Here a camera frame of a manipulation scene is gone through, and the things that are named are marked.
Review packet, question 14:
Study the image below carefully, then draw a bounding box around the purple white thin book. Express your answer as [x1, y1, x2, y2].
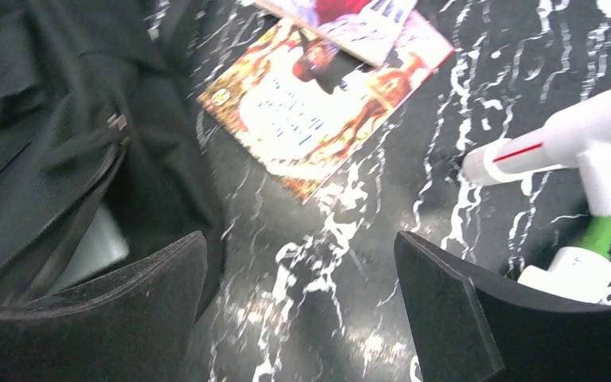
[253, 0, 417, 67]

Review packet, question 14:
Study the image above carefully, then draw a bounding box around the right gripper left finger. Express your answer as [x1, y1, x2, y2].
[0, 232, 207, 381]

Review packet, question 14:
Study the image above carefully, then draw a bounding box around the black student backpack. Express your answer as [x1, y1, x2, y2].
[0, 1, 224, 310]

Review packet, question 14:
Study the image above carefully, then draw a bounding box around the white PVC pipe frame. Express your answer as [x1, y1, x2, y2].
[462, 89, 611, 216]

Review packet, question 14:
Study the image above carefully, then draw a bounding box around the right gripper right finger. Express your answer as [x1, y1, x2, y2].
[394, 232, 611, 381]

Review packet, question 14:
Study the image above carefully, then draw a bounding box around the green white pipe fitting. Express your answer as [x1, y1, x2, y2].
[518, 216, 611, 304]

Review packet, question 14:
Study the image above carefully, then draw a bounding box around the white Great Gatsby book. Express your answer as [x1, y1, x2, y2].
[49, 203, 130, 294]

